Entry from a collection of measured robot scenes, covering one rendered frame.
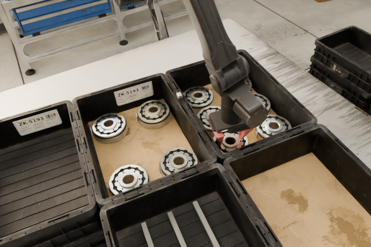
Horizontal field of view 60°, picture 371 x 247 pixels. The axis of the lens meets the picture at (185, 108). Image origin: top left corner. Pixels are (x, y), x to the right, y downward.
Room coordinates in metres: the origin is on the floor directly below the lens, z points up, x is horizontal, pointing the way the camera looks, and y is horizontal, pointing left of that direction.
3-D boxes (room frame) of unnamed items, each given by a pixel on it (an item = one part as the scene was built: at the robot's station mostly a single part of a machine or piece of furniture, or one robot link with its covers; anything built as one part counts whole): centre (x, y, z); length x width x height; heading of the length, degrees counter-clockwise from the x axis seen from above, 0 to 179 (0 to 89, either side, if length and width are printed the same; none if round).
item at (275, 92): (0.72, -0.15, 0.87); 0.40 x 0.30 x 0.11; 20
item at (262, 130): (0.64, -0.25, 0.86); 0.10 x 0.10 x 0.01
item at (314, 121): (0.72, -0.15, 0.92); 0.40 x 0.30 x 0.02; 20
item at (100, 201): (0.61, 0.14, 0.92); 0.40 x 0.30 x 0.02; 20
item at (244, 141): (0.59, -0.12, 0.86); 0.10 x 0.10 x 0.01
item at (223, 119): (0.59, -0.12, 0.98); 0.10 x 0.07 x 0.07; 104
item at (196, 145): (0.61, 0.14, 0.87); 0.40 x 0.30 x 0.11; 20
